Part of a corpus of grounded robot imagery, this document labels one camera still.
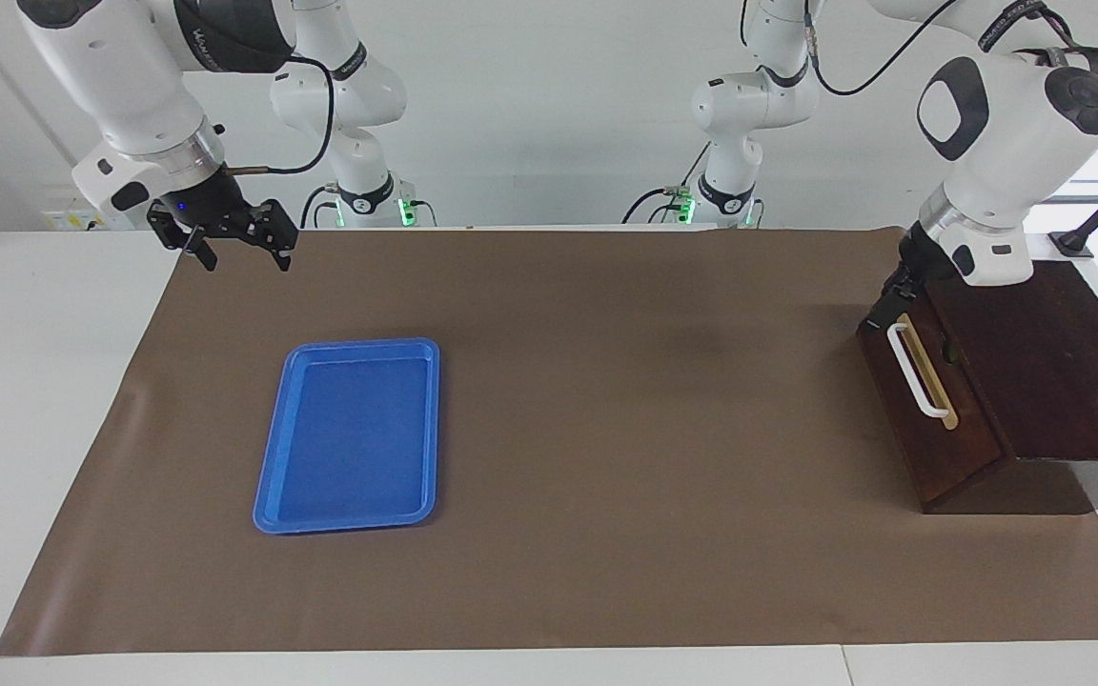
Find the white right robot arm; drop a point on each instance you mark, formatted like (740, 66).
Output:
(120, 76)

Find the brown table mat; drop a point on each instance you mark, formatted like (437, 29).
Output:
(606, 429)

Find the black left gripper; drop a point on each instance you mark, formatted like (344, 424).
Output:
(921, 259)

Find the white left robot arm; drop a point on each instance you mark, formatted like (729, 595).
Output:
(997, 152)

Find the blue plastic tray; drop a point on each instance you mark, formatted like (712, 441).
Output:
(349, 438)

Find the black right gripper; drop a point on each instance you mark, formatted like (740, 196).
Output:
(215, 205)

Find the dark wooden drawer cabinet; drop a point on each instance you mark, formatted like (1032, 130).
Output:
(1064, 353)

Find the white wall socket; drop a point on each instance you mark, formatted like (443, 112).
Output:
(63, 219)

